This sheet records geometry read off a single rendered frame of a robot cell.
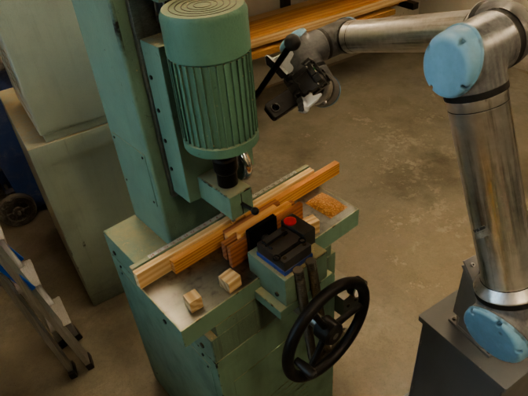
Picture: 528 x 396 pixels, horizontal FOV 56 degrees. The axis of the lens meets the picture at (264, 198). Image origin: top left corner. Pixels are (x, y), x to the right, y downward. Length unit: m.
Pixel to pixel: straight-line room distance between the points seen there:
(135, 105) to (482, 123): 0.76
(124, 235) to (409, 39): 0.98
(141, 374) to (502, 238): 1.59
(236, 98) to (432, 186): 2.16
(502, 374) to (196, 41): 1.16
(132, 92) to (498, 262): 0.89
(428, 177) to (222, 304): 2.15
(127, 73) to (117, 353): 1.43
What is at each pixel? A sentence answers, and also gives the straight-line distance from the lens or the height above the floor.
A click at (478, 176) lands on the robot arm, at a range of 1.04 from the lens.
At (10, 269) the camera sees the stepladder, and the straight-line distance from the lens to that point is 1.89.
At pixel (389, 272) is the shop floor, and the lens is 2.51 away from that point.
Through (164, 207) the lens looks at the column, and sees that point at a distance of 1.40.
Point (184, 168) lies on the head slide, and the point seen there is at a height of 1.11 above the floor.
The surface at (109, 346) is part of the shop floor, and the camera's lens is 2.37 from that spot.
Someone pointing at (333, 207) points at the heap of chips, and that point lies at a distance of 1.40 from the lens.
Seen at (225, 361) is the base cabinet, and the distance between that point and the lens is 1.35.
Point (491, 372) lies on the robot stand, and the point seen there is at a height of 0.55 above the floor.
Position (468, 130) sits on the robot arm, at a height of 1.30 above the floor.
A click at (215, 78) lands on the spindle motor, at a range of 1.02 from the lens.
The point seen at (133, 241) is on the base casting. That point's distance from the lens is 1.56.
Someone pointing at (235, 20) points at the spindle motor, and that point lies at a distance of 1.00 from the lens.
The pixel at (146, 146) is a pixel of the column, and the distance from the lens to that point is 1.29.
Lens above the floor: 1.79
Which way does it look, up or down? 38 degrees down
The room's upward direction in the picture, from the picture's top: 5 degrees counter-clockwise
